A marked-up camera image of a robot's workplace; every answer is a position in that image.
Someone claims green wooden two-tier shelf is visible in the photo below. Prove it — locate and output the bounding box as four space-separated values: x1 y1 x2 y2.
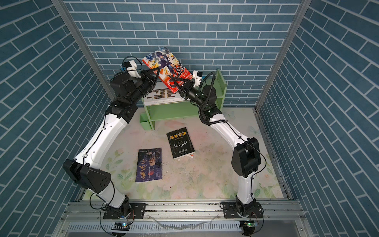
139 69 228 131

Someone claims red blue manga book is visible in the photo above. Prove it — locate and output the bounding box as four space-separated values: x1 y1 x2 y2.
142 47 192 93

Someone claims white book with brown bars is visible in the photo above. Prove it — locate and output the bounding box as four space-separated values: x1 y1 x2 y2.
143 82 185 106

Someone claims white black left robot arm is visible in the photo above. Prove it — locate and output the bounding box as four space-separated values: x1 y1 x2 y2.
63 68 159 218

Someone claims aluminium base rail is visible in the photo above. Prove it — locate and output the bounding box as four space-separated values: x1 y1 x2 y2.
60 199 306 223

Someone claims black book with gold text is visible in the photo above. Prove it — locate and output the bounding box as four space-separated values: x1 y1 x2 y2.
166 127 195 159

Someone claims small green side box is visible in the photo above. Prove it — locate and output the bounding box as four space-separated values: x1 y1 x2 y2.
139 113 152 131

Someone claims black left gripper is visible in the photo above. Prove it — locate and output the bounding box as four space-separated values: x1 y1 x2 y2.
126 66 159 106

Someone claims dark purple book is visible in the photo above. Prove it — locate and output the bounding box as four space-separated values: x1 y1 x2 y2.
135 148 162 183

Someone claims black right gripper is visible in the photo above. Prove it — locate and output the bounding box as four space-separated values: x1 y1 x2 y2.
176 78 208 111

